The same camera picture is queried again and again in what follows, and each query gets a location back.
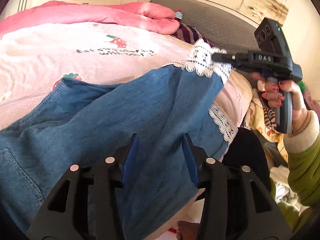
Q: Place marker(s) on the clothes pile beside bed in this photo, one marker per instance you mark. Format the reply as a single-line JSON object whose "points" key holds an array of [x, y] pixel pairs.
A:
{"points": [[261, 118]]}

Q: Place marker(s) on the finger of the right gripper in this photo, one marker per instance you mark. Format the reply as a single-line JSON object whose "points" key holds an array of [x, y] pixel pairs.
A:
{"points": [[224, 58]]}

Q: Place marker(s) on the pink strawberry print bedsheet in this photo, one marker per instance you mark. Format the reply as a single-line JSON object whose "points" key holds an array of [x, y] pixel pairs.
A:
{"points": [[35, 60]]}

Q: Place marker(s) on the grey quilted headboard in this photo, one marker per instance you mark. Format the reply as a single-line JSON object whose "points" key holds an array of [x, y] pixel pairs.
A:
{"points": [[222, 28]]}

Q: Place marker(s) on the pink rolled quilt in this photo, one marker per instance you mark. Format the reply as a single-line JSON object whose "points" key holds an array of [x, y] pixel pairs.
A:
{"points": [[149, 16]]}

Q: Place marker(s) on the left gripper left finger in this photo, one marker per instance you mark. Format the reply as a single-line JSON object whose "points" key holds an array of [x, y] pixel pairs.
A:
{"points": [[83, 204]]}

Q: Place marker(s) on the blue denim lace-trimmed pants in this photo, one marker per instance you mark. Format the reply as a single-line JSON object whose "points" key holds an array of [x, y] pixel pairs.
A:
{"points": [[82, 123]]}

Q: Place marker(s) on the right hand red nails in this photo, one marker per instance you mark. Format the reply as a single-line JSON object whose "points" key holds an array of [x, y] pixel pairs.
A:
{"points": [[271, 92]]}

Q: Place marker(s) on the green sleeve forearm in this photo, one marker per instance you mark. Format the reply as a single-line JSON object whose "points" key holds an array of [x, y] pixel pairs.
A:
{"points": [[303, 161]]}

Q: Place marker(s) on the striped purple pillow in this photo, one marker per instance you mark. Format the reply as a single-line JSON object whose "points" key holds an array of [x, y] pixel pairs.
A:
{"points": [[190, 34]]}

